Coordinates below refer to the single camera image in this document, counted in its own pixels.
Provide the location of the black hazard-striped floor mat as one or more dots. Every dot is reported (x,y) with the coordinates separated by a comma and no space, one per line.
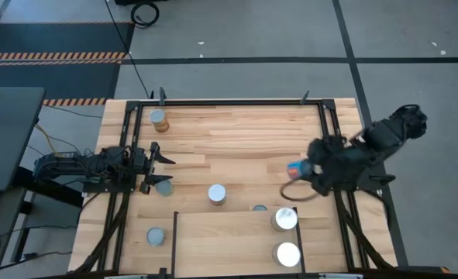
(50,38)

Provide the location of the green dotted can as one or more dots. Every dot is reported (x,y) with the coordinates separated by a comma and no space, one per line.
(166,190)

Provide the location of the black shelf side frame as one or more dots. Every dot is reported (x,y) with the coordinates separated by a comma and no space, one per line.
(174,244)
(298,237)

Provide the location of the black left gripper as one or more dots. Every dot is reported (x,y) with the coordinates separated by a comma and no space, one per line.
(139,164)

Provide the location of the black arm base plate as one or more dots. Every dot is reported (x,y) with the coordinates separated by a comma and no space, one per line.
(108,188)
(379,180)

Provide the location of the light blue peaches can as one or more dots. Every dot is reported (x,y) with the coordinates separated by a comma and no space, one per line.
(299,169)
(284,219)

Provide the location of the black desk base bar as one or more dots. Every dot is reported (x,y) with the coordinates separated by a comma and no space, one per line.
(50,190)

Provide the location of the black table rig frame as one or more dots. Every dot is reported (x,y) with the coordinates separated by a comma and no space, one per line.
(228,103)

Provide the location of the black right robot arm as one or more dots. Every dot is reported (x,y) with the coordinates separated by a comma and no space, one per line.
(387,135)

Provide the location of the silver lidded tin can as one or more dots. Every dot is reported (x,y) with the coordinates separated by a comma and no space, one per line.
(286,254)
(155,236)

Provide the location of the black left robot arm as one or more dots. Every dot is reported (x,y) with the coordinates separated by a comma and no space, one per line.
(58,164)

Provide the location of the orange corn label can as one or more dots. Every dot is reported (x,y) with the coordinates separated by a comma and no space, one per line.
(159,120)
(217,193)

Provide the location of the dark gray desk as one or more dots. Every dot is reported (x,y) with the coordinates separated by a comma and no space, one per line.
(7,139)

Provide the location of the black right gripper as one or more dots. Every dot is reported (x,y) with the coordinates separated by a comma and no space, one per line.
(333,162)

